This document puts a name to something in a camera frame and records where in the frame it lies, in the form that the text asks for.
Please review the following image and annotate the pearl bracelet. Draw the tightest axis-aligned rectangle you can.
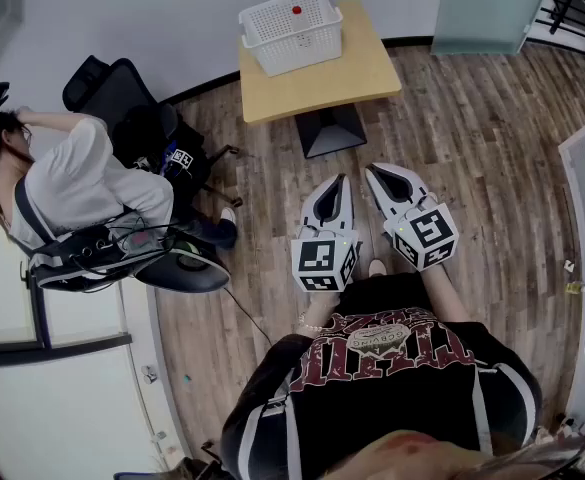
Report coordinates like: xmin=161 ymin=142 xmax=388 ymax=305
xmin=296 ymin=311 xmax=324 ymax=335

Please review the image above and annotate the person's left forearm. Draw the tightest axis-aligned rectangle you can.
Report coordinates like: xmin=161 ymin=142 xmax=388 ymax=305
xmin=299 ymin=290 xmax=346 ymax=337

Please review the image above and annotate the black floor cable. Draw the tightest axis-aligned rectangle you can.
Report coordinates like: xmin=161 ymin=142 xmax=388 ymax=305
xmin=221 ymin=285 xmax=276 ymax=349

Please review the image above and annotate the wooden table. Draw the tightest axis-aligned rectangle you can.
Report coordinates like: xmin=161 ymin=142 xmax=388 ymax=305
xmin=236 ymin=0 xmax=403 ymax=160

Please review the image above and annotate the person's grey shoulder strap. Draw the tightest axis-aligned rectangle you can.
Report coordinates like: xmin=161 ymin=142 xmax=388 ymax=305
xmin=471 ymin=362 xmax=538 ymax=457
xmin=236 ymin=367 xmax=303 ymax=480

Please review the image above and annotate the spare hand-held gripper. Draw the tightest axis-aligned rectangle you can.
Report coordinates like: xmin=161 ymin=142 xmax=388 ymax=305
xmin=168 ymin=147 xmax=195 ymax=170
xmin=132 ymin=153 xmax=168 ymax=173

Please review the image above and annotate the black mesh office chair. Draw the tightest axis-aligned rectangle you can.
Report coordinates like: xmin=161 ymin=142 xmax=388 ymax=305
xmin=61 ymin=55 xmax=246 ymax=209

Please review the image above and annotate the person's right forearm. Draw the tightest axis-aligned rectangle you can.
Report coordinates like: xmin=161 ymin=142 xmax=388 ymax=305
xmin=418 ymin=260 xmax=473 ymax=325

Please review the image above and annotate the pink checkered cloth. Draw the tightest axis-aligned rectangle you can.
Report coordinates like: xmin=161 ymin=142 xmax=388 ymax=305
xmin=554 ymin=415 xmax=585 ymax=438

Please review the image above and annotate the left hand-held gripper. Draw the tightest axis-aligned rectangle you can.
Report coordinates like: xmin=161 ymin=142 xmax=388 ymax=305
xmin=290 ymin=173 xmax=362 ymax=295

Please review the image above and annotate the person's black printed t-shirt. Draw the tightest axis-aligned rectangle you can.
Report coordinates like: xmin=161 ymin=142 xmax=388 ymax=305
xmin=220 ymin=272 xmax=544 ymax=480

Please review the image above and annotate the white perforated plastic basket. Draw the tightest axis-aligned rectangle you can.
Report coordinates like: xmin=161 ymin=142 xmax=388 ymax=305
xmin=238 ymin=0 xmax=345 ymax=78

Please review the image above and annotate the frosted glass door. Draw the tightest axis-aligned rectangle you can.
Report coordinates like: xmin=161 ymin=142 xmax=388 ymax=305
xmin=431 ymin=0 xmax=556 ymax=57

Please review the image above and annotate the person's face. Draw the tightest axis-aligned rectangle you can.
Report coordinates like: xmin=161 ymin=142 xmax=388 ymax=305
xmin=321 ymin=430 xmax=493 ymax=480

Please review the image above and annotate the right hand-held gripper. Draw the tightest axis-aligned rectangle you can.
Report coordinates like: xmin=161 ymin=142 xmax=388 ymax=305
xmin=365 ymin=162 xmax=462 ymax=273

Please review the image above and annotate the white window with dark frame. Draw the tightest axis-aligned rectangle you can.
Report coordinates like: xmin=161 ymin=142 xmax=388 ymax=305
xmin=0 ymin=207 xmax=193 ymax=480

